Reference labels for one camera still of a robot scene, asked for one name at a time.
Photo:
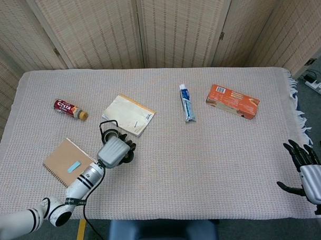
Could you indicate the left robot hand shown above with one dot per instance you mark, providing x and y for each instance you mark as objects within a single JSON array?
[{"x": 112, "y": 153}]

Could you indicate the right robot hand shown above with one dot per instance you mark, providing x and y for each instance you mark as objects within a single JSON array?
[{"x": 315, "y": 184}]

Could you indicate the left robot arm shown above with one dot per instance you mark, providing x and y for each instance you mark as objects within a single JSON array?
[{"x": 81, "y": 184}]

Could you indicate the light blue flat strip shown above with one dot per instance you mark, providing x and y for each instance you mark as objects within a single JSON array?
[{"x": 73, "y": 166}]

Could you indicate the white writing pad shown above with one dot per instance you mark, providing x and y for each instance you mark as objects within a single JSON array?
[{"x": 127, "y": 113}]

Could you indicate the brown spiral notebook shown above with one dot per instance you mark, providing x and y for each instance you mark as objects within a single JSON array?
[{"x": 61, "y": 157}]

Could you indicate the grey woven tablecloth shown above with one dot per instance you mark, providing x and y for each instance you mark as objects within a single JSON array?
[{"x": 177, "y": 156}]

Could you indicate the red coffee bottle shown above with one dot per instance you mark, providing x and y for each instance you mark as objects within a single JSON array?
[{"x": 66, "y": 107}]

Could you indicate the blue white toothpaste tube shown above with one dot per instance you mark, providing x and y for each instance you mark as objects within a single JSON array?
[{"x": 187, "y": 103}]

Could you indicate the blue chair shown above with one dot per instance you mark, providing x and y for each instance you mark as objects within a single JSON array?
[{"x": 161, "y": 233}]

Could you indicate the white power strip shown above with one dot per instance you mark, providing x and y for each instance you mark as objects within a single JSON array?
[{"x": 316, "y": 86}]

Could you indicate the brass screen hinge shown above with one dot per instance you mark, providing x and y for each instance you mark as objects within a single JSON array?
[
  {"x": 57, "y": 52},
  {"x": 222, "y": 35}
]

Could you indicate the orange biscuit box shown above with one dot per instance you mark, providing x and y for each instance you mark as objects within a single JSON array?
[{"x": 233, "y": 100}]

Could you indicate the woven folding screen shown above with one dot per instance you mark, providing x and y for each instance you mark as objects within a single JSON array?
[{"x": 99, "y": 30}]

